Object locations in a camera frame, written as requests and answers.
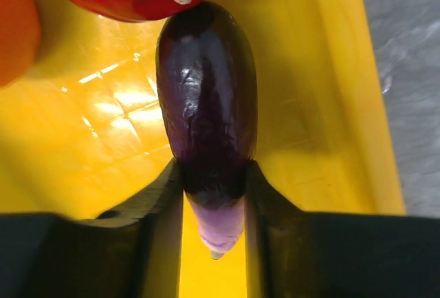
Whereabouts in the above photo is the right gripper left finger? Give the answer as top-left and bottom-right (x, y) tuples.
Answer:
(1, 160), (183, 297)

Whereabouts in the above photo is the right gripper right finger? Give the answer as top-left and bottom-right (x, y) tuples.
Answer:
(245, 162), (439, 297)

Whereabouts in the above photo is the purple toy eggplant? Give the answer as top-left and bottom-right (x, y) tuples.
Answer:
(155, 1), (258, 259)

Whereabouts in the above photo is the orange toy tangerine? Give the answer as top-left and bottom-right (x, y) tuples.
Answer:
(1, 0), (41, 87)

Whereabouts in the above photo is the yellow plastic tray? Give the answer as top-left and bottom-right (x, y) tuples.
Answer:
(0, 0), (406, 298)

